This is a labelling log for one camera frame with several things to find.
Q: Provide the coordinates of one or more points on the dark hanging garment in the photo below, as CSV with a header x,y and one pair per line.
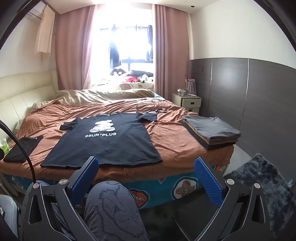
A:
x,y
149,41
114,55

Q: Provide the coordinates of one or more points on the cream nightstand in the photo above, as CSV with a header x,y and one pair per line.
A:
x,y
189,103

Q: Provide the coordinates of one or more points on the pink curtain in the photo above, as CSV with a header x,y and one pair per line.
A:
x,y
171,46
71,46

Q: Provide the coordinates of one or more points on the folded grey shirt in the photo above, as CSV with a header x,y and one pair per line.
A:
x,y
212,127

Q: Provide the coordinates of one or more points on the stack of folded grey clothes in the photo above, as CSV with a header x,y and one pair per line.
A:
x,y
217,146

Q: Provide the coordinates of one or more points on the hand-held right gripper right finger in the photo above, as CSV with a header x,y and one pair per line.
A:
x,y
208,183

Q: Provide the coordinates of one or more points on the orange-brown blanket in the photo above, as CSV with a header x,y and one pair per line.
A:
x,y
173,139

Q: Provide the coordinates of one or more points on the pink striped bag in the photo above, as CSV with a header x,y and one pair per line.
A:
x,y
191,88

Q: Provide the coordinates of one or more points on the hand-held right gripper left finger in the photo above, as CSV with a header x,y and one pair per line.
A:
x,y
86,178

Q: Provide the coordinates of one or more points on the dark grey wardrobe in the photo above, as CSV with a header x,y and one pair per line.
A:
x,y
254,104

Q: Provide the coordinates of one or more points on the black printed T-shirt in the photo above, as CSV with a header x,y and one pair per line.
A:
x,y
104,146

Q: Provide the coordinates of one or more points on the green tissue pack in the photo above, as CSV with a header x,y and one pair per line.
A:
x,y
4,147

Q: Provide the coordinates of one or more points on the beige duvet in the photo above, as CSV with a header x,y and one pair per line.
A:
x,y
104,95

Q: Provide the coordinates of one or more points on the cream padded headboard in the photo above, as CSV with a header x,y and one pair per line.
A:
x,y
23,97

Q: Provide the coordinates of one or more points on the fuzzy grey rug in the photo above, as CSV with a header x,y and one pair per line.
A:
x,y
266,180

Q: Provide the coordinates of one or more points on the folded black garment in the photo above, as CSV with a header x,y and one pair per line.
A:
x,y
20,149

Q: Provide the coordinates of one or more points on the black and white plush toy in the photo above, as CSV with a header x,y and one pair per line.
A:
x,y
117,72

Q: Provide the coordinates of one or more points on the person's leg in patterned pants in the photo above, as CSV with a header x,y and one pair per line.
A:
x,y
115,213

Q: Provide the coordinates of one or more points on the white air conditioner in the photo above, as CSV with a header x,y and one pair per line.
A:
x,y
34,12

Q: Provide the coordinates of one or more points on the cream hanging cloth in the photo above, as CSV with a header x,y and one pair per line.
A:
x,y
44,34

